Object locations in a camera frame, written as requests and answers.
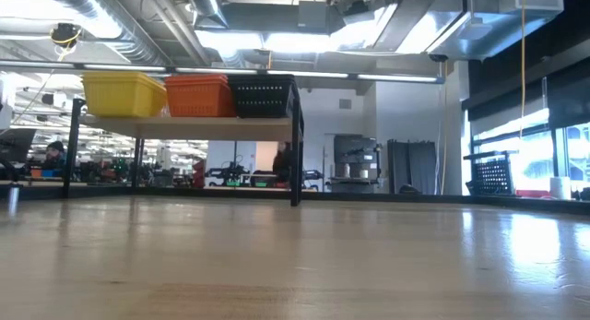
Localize black slotted plastic basket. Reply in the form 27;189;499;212
227;77;296;84
227;74;296;80
229;81;297;120

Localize yellow slotted plastic basket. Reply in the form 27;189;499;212
82;76;163;83
83;79;168;119

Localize wooden shelf black metal legs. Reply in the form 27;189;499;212
62;77;306;208

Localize person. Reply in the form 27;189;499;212
271;141;294;185
41;139;68;172

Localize black machine cabinet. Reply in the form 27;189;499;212
331;134;384;194

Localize background robot workstation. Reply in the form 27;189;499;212
205;160;277;190

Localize long overhead light bar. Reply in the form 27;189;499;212
0;60;446;85

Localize dark grey folding screen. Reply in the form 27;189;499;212
386;138;438;196

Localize black perforated crate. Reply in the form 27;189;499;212
463;149;518;196

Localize red container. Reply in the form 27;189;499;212
514;189;550;200

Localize round black hanging device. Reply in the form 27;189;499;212
49;22;83;48

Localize white paper roll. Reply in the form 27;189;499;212
550;175;573;201

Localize dark monitor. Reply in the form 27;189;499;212
0;128;37;172

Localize black aluminium rig frame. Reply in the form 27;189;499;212
0;184;590;216

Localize yellow hanging cable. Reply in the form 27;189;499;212
439;61;450;196

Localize silver round ventilation duct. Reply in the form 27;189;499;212
85;0;168;67
186;0;230;29

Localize silver rectangular ventilation duct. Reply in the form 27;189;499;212
331;0;566;62

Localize silver metal post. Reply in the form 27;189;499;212
6;181;22;216

